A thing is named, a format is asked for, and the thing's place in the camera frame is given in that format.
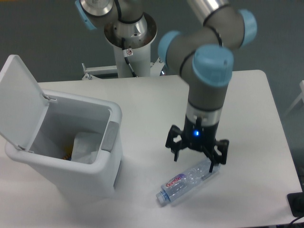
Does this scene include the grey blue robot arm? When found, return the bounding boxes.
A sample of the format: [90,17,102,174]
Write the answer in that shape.
[75,0,257,166]

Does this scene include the colourful trash in can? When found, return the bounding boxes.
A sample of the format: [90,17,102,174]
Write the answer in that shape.
[62,148,72,161]

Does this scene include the black device at edge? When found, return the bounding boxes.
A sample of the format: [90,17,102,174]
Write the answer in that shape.
[287,192,304,217]

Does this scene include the clear plastic water bottle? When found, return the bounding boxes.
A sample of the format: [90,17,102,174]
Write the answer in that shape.
[156,159,221,206]

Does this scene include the white trash can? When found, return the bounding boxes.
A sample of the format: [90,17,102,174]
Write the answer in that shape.
[0,90,122,202]

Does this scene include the white trash can lid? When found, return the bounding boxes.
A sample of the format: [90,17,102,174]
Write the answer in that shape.
[0,55,57,151]

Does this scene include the black cable on pedestal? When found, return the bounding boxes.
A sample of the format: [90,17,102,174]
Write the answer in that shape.
[121,37,138,78]

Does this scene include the clear plastic wrapper bag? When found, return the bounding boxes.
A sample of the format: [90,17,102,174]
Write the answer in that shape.
[71,132,103,164]

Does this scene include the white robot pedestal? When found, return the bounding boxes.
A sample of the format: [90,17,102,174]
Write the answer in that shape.
[104,12,157,78]

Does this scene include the white furniture leg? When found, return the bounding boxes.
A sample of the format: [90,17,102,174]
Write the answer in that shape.
[285,80,304,116]

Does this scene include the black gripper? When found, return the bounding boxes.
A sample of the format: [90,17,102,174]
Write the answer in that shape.
[165,117,229,173]

